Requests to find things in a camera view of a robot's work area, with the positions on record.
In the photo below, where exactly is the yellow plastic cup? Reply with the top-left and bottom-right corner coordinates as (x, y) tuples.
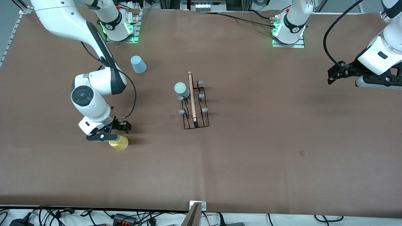
(108, 140), (129, 151)

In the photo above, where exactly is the mint green plastic cup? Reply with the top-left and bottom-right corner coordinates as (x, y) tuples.
(174, 82), (191, 99)

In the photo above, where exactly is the black wire cup holder rack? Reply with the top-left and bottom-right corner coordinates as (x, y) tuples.
(178, 72), (210, 130)

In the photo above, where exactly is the light blue plastic cup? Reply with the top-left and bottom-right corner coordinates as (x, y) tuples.
(130, 55), (147, 74)

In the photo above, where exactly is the black box with orange buttons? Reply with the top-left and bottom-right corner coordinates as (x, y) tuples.
(113, 213), (137, 225)

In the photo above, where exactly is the brown table cover sheet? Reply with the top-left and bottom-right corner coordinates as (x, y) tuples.
(0, 7), (402, 218)

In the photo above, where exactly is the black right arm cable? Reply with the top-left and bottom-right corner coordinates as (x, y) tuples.
(80, 41), (137, 120)

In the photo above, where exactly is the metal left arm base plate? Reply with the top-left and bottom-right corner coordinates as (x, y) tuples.
(272, 35), (306, 48)

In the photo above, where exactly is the short black cable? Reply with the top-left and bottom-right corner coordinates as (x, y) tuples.
(250, 9), (277, 21)

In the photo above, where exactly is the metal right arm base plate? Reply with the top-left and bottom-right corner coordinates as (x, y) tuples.
(105, 9), (140, 43)

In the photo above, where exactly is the long black cable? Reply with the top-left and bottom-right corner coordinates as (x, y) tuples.
(217, 12), (277, 29)

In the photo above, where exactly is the grey camera post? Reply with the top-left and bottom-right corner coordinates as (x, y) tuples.
(182, 202), (201, 226)

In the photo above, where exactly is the aluminium rail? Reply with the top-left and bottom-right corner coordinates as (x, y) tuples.
(0, 8), (33, 68)

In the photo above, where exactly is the metal frame equipment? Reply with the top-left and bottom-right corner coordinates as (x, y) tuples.
(180, 0), (226, 12)

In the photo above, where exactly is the black looped floor cable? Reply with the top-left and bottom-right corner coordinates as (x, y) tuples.
(314, 215), (344, 223)

